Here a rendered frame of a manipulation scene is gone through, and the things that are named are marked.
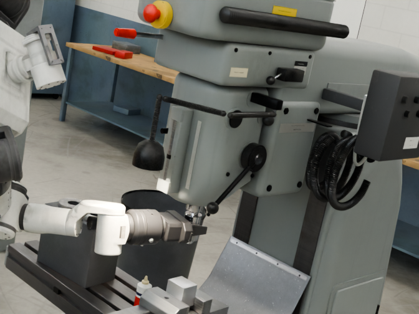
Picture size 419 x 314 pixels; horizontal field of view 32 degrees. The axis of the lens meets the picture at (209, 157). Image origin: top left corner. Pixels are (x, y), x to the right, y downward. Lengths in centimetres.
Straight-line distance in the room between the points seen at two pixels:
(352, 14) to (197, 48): 496
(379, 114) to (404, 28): 457
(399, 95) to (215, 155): 45
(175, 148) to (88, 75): 747
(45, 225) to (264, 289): 72
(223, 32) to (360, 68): 60
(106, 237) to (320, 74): 69
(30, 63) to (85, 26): 764
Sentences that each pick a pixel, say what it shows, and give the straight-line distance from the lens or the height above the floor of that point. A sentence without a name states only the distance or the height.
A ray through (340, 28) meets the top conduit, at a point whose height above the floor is 180.
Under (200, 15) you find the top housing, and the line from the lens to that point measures 155.
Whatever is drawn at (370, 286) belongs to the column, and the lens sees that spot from 234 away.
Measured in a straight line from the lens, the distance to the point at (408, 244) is 561.
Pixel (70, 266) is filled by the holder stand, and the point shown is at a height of 98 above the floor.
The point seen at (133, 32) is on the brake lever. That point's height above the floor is 170.
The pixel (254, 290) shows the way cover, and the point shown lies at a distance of 219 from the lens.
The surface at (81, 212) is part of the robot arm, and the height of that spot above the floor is 127.
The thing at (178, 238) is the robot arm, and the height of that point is 122.
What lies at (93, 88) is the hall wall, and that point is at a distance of 906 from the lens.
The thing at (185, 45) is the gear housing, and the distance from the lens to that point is 170.
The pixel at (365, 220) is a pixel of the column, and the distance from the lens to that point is 219.
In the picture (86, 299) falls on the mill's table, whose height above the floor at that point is 93.
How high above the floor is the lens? 186
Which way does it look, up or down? 14 degrees down
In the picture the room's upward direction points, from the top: 11 degrees clockwise
